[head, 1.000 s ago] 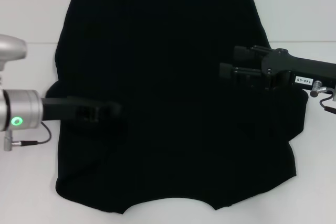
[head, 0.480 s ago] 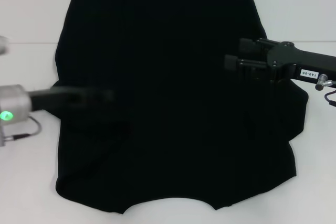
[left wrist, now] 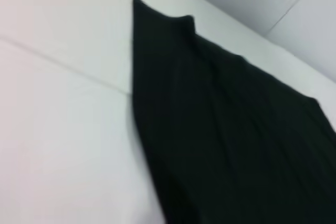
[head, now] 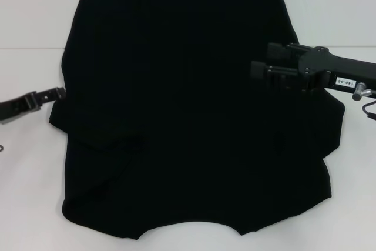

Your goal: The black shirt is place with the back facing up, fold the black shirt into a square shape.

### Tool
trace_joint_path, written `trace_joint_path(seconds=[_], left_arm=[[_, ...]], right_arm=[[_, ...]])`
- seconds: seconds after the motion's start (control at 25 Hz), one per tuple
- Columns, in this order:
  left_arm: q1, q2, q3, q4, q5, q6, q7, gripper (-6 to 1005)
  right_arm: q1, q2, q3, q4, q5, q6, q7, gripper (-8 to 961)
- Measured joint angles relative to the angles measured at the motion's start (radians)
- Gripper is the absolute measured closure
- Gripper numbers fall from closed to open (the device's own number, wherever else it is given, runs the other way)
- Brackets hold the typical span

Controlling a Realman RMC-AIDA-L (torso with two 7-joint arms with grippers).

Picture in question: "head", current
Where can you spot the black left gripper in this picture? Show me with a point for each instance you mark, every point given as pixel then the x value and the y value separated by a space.
pixel 13 110

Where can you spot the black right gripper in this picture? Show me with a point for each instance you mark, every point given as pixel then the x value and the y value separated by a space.
pixel 346 67

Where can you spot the black shirt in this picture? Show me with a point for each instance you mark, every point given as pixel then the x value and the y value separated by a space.
pixel 176 86

